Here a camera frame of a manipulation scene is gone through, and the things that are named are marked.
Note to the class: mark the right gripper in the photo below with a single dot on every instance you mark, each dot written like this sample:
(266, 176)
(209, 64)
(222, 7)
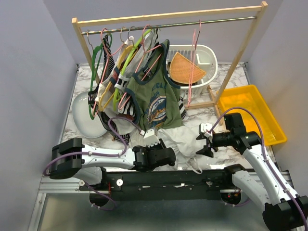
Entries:
(206, 151)

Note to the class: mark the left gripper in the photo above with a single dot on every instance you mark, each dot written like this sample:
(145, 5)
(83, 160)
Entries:
(160, 146)

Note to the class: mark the white tank top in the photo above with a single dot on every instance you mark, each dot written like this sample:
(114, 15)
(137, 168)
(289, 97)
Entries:
(183, 143)

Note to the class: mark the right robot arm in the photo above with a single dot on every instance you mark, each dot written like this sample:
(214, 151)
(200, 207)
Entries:
(283, 209)

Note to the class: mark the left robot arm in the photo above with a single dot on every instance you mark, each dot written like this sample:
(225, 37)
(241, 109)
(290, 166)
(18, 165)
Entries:
(73, 159)

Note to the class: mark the striped cloth right of top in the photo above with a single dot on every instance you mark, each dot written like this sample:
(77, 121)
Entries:
(182, 108)

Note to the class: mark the white cloth under green top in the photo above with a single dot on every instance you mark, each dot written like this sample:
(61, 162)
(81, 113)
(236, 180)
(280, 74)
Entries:
(129, 130)

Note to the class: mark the green graphic tank top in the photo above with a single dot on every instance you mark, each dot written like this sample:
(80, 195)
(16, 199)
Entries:
(155, 97)

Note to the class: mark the lime green plastic hanger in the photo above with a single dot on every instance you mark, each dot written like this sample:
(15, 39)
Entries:
(137, 57)

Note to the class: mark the black white striped top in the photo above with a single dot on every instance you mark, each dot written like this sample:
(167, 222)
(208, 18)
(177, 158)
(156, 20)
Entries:
(108, 112)

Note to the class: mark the pink hanger under green top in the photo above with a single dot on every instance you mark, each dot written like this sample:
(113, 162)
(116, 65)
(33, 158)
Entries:
(124, 98)

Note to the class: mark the yellow plastic hanger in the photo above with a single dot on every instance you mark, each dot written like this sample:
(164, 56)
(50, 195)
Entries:
(120, 60)

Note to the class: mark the pink hanger at left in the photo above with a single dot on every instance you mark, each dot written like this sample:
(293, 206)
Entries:
(106, 66)

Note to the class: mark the yellow plastic tray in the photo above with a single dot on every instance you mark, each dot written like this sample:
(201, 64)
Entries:
(250, 98)

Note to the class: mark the white oval plate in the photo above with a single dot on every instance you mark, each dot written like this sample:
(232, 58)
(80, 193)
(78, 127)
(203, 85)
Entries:
(88, 128)

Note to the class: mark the orange woven fan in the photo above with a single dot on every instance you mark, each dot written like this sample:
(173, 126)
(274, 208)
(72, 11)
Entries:
(179, 70)

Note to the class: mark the white plastic laundry basket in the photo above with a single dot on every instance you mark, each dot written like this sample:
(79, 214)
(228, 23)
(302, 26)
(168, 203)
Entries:
(205, 59)

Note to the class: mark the metal hanging rod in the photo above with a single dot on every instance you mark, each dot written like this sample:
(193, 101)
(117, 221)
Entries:
(133, 28)

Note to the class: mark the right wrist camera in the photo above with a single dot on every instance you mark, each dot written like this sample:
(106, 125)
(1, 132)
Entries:
(205, 130)

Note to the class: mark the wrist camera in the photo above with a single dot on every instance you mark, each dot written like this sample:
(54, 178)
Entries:
(205, 130)
(150, 138)

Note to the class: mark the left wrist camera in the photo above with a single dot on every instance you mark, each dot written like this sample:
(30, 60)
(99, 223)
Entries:
(150, 138)

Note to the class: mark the wooden clothes rack frame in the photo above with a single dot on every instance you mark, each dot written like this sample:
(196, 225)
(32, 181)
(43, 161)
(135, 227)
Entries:
(141, 18)

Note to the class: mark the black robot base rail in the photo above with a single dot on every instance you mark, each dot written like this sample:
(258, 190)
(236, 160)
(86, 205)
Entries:
(170, 185)

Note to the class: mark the empty pink wire hanger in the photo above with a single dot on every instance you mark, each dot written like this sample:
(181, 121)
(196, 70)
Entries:
(195, 38)

